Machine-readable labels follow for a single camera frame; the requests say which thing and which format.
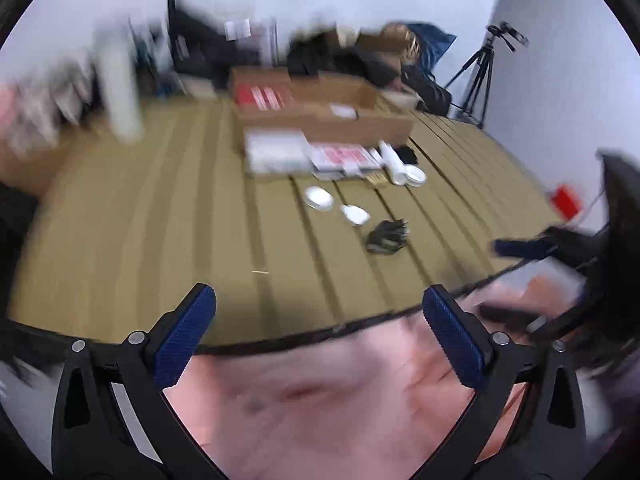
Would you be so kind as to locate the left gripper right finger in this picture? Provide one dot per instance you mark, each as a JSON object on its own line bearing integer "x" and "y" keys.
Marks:
{"x": 547, "y": 437}

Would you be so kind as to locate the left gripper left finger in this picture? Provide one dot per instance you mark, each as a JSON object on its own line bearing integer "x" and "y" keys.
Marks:
{"x": 111, "y": 419}

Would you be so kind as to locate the white tube bottle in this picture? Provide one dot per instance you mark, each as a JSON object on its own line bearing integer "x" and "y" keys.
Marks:
{"x": 395, "y": 167}

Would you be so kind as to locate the white earbud case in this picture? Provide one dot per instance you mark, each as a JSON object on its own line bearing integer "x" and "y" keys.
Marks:
{"x": 355, "y": 215}

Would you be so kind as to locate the round white lid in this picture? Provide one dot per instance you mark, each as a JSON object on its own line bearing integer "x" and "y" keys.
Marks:
{"x": 318, "y": 198}

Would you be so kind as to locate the white pink patterned box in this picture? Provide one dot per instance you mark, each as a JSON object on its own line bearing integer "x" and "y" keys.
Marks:
{"x": 348, "y": 159}

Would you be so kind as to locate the clear plastic storage box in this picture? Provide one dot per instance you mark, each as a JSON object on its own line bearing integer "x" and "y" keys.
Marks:
{"x": 276, "y": 151}

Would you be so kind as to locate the red book box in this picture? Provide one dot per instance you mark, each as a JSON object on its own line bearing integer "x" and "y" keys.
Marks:
{"x": 261, "y": 97}

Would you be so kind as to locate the white round jar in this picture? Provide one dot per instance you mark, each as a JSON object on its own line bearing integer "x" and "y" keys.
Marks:
{"x": 415, "y": 176}

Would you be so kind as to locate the red bucket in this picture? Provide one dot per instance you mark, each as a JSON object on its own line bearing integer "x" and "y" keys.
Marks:
{"x": 566, "y": 201}

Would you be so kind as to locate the pink garment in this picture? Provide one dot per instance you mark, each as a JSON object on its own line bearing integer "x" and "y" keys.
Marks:
{"x": 371, "y": 405}

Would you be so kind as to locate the tan slatted folding table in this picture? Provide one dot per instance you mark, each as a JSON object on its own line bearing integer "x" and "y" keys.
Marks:
{"x": 123, "y": 232}

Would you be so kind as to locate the black backpack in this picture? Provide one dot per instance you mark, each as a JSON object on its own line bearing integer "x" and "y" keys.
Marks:
{"x": 434, "y": 99}

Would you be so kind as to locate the blue bag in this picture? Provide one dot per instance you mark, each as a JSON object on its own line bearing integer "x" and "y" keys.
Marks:
{"x": 433, "y": 43}

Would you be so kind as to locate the woven bamboo basket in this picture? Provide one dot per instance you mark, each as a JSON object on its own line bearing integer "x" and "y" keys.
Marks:
{"x": 413, "y": 49}

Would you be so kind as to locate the brown cardboard tray box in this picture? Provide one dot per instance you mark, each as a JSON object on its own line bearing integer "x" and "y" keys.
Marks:
{"x": 328, "y": 108}

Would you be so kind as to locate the white thermos bottle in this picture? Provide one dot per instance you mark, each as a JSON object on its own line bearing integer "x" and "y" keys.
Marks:
{"x": 116, "y": 72}

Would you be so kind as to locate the black clothes pile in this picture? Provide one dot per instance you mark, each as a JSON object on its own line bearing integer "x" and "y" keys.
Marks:
{"x": 198, "y": 50}

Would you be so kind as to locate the black camera tripod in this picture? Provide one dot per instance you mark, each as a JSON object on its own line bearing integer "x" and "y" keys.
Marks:
{"x": 474, "y": 107}

